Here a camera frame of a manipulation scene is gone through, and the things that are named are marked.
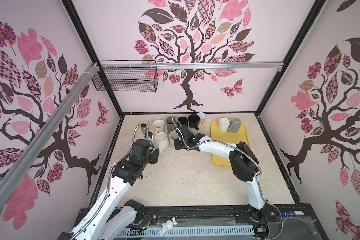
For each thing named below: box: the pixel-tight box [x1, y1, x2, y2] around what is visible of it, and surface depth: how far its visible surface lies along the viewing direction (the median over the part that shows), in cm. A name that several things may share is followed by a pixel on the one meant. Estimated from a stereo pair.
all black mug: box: [188, 114, 201, 131], surface depth 106 cm
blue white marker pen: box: [277, 211, 305, 216], surface depth 75 cm
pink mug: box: [153, 119, 165, 134], surface depth 103 cm
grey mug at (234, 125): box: [227, 117, 241, 133], surface depth 106 cm
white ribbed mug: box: [155, 132, 169, 153], surface depth 97 cm
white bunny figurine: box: [158, 217, 178, 236], surface depth 70 cm
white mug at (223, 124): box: [218, 117, 231, 133], surface depth 108 cm
